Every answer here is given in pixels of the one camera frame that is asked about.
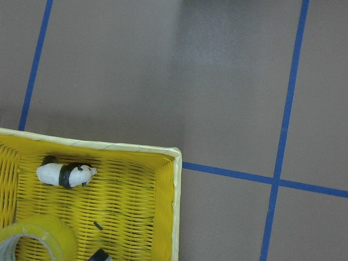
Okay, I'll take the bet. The small silver can black lid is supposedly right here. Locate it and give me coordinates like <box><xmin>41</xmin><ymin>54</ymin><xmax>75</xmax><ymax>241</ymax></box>
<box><xmin>88</xmin><ymin>248</ymin><xmax>113</xmax><ymax>261</ymax></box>

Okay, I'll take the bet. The yellow tape roll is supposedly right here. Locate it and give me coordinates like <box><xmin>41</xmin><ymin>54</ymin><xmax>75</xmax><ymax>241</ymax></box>
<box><xmin>1</xmin><ymin>214</ymin><xmax>78</xmax><ymax>260</ymax></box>

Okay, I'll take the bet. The small black debris piece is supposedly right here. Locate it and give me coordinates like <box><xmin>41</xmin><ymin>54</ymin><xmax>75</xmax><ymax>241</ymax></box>
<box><xmin>94</xmin><ymin>221</ymin><xmax>103</xmax><ymax>231</ymax></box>

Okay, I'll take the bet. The black and white panda figurine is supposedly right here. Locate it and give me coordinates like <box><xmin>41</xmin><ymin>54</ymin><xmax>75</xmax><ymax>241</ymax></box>
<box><xmin>36</xmin><ymin>156</ymin><xmax>98</xmax><ymax>189</ymax></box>

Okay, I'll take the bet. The yellow woven plastic basket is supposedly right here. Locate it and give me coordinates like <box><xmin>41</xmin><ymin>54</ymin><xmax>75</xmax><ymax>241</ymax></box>
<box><xmin>1</xmin><ymin>128</ymin><xmax>182</xmax><ymax>260</ymax></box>

